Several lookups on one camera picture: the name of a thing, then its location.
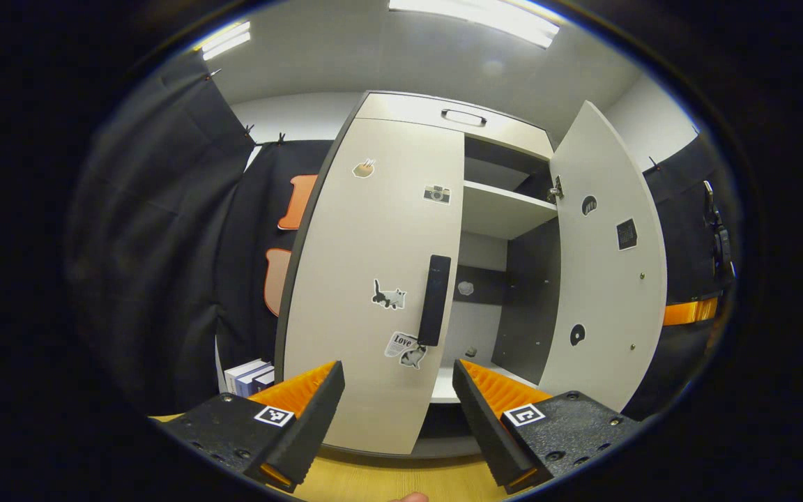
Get black door handle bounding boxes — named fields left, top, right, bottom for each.
left=418, top=254, right=452, bottom=347

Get dark drawer handle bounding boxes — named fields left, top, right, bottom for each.
left=441, top=109, right=488, bottom=128

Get beige camera-sticker shoe cabinet door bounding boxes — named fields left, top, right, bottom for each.
left=283, top=117, right=466, bottom=455

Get beige headphone-sticker shoe cabinet door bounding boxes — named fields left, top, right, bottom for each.
left=537, top=101, right=668, bottom=413

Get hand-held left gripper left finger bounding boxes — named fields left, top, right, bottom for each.
left=151, top=360, right=346, bottom=494

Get beige double-door shoe cabinet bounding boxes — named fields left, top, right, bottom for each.
left=275, top=91, right=668, bottom=461

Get stack of white blue books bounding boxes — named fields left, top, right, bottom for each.
left=224, top=358, right=277, bottom=398

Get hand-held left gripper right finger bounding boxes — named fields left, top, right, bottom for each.
left=452, top=359, right=643, bottom=494

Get white cabinet shelf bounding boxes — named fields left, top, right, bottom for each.
left=462, top=180, right=559, bottom=241

